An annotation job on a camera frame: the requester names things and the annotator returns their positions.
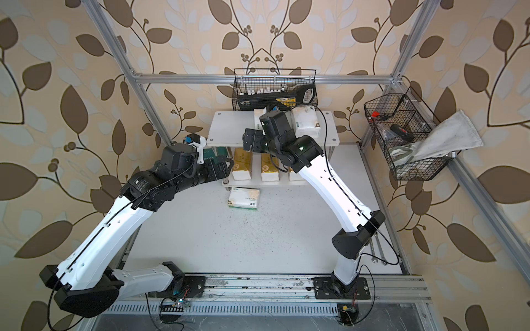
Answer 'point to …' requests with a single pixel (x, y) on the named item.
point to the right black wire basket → (400, 119)
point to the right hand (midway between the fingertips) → (254, 138)
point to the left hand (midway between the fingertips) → (225, 164)
